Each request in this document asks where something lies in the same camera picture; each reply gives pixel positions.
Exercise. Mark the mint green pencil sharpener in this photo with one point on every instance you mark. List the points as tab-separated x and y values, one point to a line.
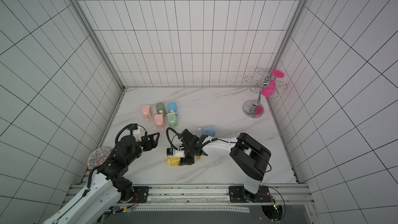
172	119

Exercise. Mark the yellow pencil sharpener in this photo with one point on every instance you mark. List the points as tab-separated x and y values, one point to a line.
172	161

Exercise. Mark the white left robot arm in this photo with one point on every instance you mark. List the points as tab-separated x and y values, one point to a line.
102	180

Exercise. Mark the chrome cup holder stand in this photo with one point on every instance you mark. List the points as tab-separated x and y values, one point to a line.
253	108

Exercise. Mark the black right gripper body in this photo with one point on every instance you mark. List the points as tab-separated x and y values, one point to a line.
189	154

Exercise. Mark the magenta plastic goblet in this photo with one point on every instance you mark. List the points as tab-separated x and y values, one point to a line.
271	89

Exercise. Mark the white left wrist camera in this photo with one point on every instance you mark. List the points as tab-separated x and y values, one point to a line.
137	131

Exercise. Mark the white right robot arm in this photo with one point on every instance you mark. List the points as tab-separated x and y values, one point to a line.
250	155

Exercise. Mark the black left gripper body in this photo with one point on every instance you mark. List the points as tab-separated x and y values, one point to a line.
145	145

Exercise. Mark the patterned ceramic plate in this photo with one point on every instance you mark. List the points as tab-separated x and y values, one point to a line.
98	157

